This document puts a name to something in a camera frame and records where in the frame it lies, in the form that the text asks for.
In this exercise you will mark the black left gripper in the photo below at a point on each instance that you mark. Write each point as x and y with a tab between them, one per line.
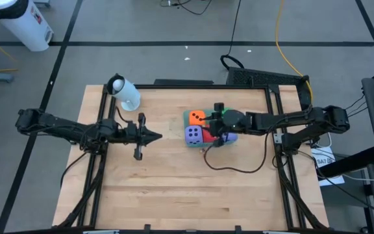
132	133

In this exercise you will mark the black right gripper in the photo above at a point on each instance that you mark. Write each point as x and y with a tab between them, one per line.
216	130

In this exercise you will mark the large red foam die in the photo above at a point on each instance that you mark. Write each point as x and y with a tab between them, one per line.
208	136

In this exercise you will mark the large purple foam die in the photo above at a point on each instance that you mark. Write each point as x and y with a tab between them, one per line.
230	138
200	140

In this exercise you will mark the large orange foam die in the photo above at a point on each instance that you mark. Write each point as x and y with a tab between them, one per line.
193	122

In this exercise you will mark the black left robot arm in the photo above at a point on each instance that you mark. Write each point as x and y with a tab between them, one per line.
60	125

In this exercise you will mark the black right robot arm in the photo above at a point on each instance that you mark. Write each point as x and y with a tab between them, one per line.
287	118

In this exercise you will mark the teal plastic bin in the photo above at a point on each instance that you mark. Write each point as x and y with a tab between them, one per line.
185	118

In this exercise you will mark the black flat bar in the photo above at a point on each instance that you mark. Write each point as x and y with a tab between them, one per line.
183	82

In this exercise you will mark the black mesh box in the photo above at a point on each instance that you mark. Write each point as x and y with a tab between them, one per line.
265	78

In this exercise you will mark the white paper label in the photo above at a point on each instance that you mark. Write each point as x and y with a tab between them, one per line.
326	162

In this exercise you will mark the black metal beam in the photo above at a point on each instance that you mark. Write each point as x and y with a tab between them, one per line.
349	162

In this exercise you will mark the white trash can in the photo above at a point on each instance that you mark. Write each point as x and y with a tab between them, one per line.
21	22

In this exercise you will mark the white camera on stand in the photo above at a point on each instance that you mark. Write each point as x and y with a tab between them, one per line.
128	94

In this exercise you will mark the black metal table frame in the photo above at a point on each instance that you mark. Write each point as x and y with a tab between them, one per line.
174	86

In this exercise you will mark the silver metal bracket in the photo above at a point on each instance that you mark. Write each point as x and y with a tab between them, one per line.
278	138

